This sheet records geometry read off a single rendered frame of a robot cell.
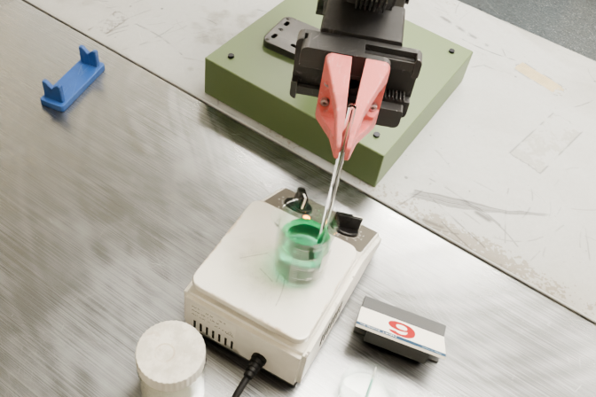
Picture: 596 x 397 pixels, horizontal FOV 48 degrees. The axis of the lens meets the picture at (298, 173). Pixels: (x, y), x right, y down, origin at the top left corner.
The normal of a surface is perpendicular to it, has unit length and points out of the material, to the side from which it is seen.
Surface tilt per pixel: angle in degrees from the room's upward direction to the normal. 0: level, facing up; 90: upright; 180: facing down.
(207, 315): 90
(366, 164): 90
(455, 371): 0
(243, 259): 0
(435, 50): 1
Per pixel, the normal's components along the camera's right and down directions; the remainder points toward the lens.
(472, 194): 0.11, -0.67
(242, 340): -0.47, 0.62
